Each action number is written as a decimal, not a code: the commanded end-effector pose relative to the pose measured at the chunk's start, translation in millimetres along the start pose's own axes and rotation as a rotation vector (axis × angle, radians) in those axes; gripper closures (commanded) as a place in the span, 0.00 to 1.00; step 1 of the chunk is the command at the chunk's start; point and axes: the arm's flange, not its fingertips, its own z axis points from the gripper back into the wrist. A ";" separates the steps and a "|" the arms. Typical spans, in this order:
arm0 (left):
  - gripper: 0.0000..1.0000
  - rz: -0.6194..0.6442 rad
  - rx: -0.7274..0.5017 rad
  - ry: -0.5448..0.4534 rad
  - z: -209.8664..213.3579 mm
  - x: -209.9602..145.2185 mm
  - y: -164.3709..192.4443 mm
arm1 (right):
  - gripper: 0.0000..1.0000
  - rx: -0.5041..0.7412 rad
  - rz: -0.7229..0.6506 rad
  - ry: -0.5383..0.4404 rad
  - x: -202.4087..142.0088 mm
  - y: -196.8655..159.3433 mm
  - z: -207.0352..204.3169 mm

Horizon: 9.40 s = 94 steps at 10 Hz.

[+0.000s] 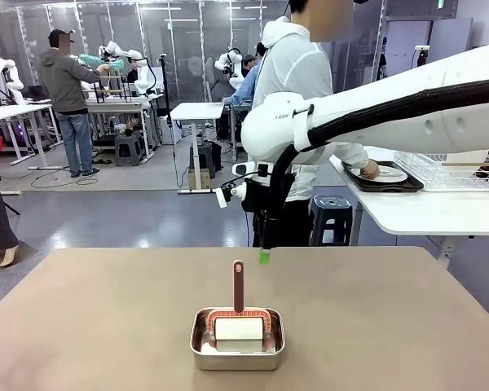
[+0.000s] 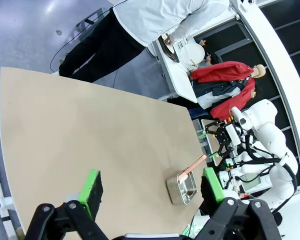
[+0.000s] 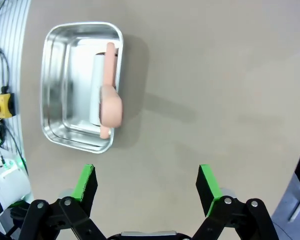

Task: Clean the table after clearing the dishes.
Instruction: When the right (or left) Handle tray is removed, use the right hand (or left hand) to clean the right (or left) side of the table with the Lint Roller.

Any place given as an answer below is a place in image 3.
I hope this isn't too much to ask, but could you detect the aluminium slotted table frame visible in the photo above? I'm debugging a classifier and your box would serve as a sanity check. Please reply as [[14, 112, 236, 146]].
[[0, 0, 39, 176]]

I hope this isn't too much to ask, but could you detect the small steel rectangular container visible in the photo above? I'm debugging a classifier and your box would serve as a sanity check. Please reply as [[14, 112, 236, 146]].
[[39, 21, 125, 155]]

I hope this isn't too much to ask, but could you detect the pink handled lint roller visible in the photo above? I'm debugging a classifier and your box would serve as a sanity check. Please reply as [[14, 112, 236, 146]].
[[88, 42, 123, 140]]

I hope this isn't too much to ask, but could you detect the yellow emergency stop button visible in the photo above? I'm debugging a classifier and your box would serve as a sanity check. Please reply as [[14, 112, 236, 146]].
[[0, 92, 15, 119]]

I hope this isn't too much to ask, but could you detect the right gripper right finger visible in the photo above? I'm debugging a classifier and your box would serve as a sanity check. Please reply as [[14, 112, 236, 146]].
[[192, 164, 280, 240]]

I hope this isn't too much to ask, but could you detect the grey chair leg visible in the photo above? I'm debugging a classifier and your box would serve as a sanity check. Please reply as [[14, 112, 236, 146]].
[[286, 189, 300, 223]]

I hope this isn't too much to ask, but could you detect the black cable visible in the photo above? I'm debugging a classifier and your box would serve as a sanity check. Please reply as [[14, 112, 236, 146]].
[[0, 44, 11, 92]]

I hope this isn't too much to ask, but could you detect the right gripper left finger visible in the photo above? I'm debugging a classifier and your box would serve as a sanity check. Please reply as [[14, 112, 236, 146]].
[[19, 164, 107, 240]]

